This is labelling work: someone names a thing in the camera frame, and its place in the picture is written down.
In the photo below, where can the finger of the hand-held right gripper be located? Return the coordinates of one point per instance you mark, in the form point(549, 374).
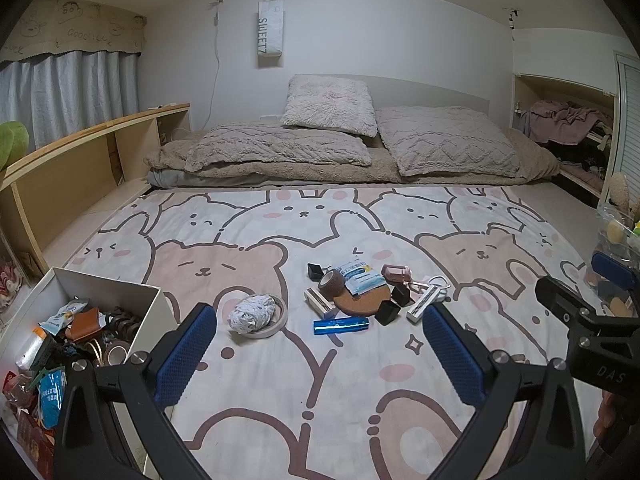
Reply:
point(555, 292)
point(612, 270)

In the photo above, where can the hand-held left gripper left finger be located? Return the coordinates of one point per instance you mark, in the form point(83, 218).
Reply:
point(185, 355)

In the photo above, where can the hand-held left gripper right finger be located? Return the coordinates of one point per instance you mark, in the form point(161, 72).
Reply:
point(455, 360)

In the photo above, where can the white yarn ball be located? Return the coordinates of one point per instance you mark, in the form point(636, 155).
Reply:
point(255, 312)

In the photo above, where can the clear packing tape roll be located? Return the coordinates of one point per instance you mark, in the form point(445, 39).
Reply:
point(278, 328)

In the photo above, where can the pink scissors with cap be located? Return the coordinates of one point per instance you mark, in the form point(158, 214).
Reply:
point(395, 274)

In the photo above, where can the white cardboard box container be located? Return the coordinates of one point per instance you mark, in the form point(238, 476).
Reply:
point(100, 287)

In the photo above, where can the person's right hand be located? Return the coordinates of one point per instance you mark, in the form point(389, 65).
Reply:
point(606, 410)

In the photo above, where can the clear plastic bag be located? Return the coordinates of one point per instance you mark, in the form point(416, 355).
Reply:
point(617, 232)

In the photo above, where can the white ribbed rectangular box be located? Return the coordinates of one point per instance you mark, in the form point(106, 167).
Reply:
point(320, 305)
point(420, 310)

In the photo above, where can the small black cube box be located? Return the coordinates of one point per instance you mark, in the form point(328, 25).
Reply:
point(315, 271)
point(401, 295)
point(387, 312)

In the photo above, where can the brown leather pouch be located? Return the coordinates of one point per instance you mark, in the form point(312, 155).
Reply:
point(86, 327)

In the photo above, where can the round cork coaster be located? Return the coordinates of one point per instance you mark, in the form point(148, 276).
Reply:
point(355, 305)

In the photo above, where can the dark clothes pile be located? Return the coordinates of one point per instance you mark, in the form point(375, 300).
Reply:
point(585, 157)

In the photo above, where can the printed bear blanket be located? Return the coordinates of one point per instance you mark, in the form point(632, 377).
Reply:
point(300, 385)

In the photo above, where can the blue metallic tube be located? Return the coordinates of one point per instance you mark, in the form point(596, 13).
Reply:
point(340, 324)

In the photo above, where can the light blue snack packet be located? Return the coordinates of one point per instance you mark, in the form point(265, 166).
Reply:
point(65, 316)

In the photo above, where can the blue foil packet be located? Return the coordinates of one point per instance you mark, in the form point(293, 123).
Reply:
point(357, 275)

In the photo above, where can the teal printed packet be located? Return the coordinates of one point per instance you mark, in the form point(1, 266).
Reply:
point(50, 395)

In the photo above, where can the brown woven tape roll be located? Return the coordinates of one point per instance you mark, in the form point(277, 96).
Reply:
point(334, 284)

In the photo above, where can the white louvered door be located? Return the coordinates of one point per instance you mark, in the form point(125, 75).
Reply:
point(629, 125)

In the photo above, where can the pink clothes pile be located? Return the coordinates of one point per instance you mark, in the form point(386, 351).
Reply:
point(560, 117)

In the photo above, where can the red printed box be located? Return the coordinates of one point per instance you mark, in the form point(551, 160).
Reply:
point(32, 440)

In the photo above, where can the grey bed sheet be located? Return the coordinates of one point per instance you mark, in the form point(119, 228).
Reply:
point(170, 177)

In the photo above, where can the square quilted grey pillow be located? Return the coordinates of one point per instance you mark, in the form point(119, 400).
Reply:
point(445, 140)

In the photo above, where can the wooden bedside shelf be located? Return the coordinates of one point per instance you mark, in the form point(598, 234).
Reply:
point(65, 180)

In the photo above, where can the beige fleece blanket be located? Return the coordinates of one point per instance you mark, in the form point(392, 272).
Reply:
point(310, 172)

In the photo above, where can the long quilted grey pillow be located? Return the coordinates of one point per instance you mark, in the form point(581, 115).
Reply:
point(280, 147)

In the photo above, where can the pale bed headboard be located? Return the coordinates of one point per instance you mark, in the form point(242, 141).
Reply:
point(425, 92)

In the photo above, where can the green plush toy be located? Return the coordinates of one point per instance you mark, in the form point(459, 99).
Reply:
point(11, 142)

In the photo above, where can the fluffy grey pillow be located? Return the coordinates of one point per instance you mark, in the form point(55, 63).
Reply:
point(327, 105)

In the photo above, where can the grey window curtain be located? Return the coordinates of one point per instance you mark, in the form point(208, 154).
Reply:
point(65, 95)

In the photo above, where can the white hanging paper bag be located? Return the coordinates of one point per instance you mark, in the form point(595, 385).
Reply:
point(270, 30)

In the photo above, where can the beige printed curtain valance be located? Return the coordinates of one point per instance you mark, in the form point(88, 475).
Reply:
point(75, 25)

